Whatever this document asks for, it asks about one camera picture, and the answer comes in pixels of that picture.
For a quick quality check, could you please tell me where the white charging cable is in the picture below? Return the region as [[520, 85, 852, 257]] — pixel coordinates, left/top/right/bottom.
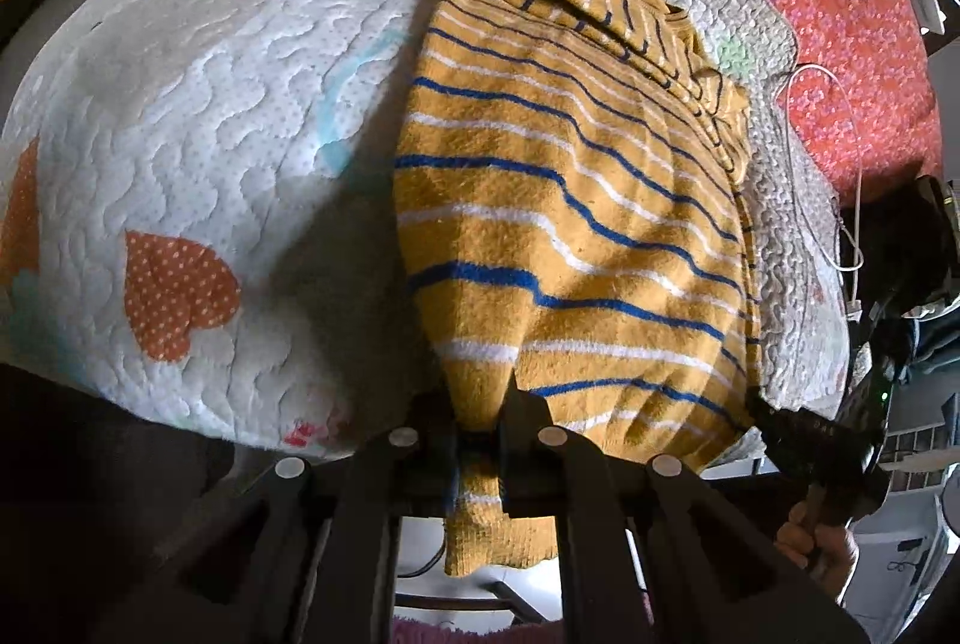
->
[[772, 62, 872, 276]]

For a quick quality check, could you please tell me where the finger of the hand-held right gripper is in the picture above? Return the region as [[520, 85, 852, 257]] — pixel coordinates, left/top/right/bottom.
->
[[746, 391, 863, 491]]

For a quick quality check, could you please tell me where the pink fluffy rug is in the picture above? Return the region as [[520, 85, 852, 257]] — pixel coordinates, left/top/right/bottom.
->
[[388, 616, 580, 644]]

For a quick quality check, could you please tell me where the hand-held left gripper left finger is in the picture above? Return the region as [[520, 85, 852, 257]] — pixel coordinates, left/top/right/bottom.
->
[[91, 417, 490, 644]]

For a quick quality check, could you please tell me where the white cabinet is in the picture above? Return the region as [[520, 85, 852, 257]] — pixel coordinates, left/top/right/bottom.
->
[[838, 449, 960, 619]]

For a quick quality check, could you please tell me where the white quilted heart blanket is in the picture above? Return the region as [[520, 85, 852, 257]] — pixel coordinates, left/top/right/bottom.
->
[[0, 0, 857, 467]]

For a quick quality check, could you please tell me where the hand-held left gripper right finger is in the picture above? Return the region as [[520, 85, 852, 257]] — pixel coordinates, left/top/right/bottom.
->
[[495, 389, 872, 644]]

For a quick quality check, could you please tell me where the red floral bedsheet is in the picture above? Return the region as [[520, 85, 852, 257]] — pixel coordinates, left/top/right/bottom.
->
[[606, 0, 946, 212]]

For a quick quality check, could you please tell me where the person's right hand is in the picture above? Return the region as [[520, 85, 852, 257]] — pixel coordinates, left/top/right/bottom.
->
[[775, 500, 861, 605]]

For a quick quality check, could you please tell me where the yellow striped sweater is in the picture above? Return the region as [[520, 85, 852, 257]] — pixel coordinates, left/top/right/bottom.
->
[[393, 0, 764, 579]]

